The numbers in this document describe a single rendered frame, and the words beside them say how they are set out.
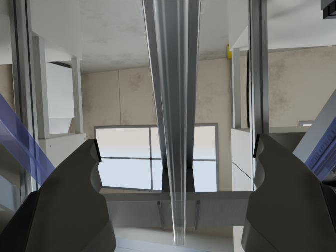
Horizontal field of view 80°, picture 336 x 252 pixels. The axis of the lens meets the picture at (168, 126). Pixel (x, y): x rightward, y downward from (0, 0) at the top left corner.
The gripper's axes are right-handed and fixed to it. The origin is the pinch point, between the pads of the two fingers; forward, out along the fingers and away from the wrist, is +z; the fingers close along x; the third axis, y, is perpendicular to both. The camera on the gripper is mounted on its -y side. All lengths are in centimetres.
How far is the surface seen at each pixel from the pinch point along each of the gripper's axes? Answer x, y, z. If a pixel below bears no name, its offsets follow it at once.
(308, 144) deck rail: 25.5, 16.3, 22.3
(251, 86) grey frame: 22, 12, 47
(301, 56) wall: 187, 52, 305
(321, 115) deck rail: 25.4, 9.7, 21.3
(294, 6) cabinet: 36, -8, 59
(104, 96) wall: -139, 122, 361
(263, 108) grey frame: 24, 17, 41
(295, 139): 40, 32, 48
